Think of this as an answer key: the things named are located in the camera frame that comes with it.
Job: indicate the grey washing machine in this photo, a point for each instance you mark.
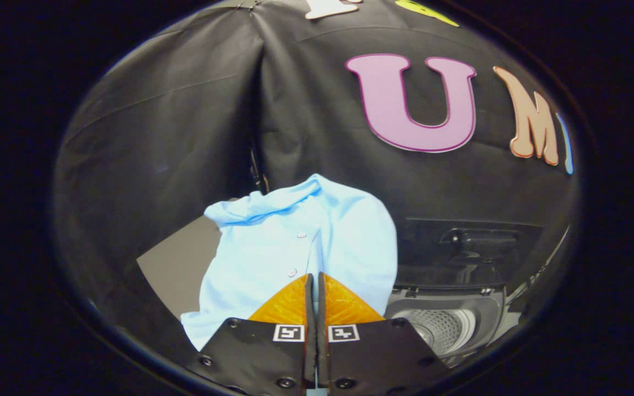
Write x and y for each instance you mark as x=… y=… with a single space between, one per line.
x=443 y=330

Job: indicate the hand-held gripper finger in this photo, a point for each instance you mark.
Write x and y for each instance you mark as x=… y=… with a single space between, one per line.
x=322 y=352
x=310 y=352

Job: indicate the light blue shirt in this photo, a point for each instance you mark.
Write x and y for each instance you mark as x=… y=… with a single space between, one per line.
x=273 y=247

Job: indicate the beige and black cabinet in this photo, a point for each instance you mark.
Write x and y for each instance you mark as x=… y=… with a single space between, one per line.
x=179 y=269

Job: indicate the black backdrop cloth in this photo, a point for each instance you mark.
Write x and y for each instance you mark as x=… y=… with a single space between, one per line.
x=185 y=137

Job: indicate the dark washing machine lid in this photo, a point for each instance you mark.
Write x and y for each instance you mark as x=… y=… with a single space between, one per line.
x=471 y=264

